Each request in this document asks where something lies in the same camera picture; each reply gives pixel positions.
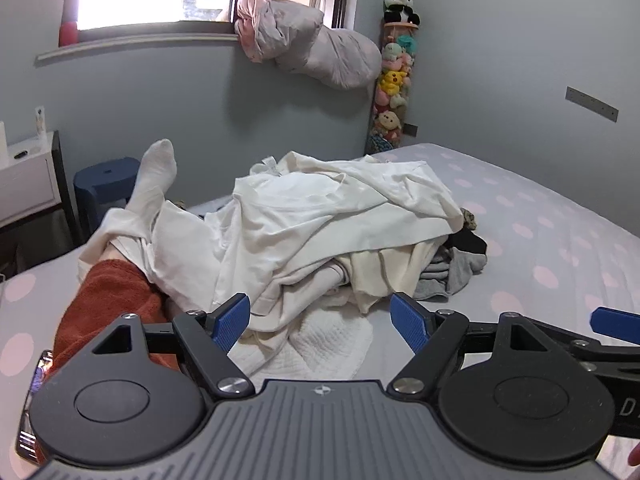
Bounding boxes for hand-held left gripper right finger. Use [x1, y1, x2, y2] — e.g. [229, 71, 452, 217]
[387, 292, 551, 396]

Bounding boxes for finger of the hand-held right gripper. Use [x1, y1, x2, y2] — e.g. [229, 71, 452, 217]
[570, 306, 640, 376]

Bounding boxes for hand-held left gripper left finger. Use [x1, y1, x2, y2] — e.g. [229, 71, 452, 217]
[92, 294, 256, 397]

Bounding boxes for white T-shirt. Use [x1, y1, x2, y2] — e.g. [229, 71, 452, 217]
[77, 195, 361, 333]

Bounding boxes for cream garment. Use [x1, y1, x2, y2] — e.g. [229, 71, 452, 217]
[335, 240, 441, 313]

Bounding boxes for grey garment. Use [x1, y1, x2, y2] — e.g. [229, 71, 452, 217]
[412, 247, 488, 303]

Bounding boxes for white quilted cloth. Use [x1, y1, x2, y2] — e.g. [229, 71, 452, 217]
[227, 305, 373, 380]

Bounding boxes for taupe garment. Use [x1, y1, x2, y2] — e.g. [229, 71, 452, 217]
[282, 262, 353, 311]

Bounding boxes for black garment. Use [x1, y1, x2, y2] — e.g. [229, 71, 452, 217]
[445, 227, 488, 256]

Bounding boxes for person's rust fleece trousers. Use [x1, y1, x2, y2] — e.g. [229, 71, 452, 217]
[37, 257, 181, 396]

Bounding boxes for person's white socked foot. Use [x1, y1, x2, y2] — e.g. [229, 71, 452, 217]
[125, 139, 178, 221]

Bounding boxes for blue plastic stool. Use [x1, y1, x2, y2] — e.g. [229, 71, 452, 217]
[74, 156, 143, 233]

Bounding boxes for smartphone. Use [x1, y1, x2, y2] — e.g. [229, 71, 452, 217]
[17, 350, 53, 461]

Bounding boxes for clear tube of plush toys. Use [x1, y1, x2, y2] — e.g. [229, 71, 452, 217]
[367, 20, 421, 153]

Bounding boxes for white nightstand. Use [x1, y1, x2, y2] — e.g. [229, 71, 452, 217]
[0, 130, 83, 261]

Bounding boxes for pale pink bedding bundle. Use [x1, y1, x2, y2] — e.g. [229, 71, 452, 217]
[235, 0, 383, 90]

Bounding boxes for panda plush toy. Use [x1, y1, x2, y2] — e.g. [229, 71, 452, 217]
[382, 0, 421, 27]

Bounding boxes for grey wall strip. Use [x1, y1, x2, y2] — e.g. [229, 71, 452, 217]
[565, 86, 620, 123]

